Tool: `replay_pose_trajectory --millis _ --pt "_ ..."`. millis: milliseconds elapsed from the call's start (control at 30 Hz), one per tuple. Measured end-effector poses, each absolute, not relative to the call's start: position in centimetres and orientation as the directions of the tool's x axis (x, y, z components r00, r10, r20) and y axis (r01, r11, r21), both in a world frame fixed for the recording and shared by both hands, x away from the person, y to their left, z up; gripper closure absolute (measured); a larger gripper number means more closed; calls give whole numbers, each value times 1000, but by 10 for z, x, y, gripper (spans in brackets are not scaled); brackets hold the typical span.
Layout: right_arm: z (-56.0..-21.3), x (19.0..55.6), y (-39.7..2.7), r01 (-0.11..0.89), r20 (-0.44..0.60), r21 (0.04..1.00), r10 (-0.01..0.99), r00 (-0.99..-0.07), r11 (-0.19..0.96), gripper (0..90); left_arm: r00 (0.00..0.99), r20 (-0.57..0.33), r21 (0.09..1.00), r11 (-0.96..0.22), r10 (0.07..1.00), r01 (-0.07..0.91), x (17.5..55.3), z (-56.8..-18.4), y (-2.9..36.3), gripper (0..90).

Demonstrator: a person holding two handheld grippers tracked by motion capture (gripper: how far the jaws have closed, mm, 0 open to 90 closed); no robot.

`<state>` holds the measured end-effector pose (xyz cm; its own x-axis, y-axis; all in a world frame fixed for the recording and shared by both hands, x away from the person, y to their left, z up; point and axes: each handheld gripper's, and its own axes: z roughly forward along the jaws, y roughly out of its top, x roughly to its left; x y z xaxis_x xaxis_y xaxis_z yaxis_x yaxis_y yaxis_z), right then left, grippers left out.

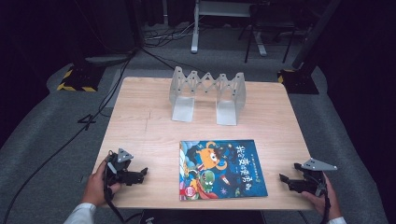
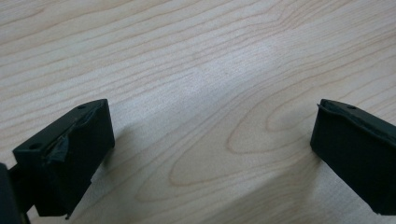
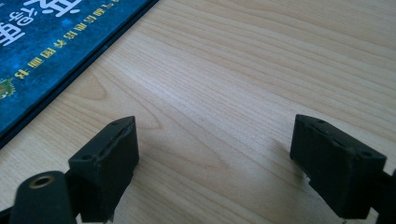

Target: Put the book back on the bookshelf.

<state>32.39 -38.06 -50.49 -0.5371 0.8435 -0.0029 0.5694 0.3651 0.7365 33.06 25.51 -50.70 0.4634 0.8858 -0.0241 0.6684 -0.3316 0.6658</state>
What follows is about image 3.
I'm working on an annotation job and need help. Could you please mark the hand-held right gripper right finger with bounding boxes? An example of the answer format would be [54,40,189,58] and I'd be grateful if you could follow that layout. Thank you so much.
[290,114,388,220]

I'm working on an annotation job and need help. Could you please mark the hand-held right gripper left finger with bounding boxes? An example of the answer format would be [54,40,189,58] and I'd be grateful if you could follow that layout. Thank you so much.
[66,116,140,224]

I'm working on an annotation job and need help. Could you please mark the blue picture book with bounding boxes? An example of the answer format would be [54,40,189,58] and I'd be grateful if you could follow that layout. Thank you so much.
[0,0,161,149]

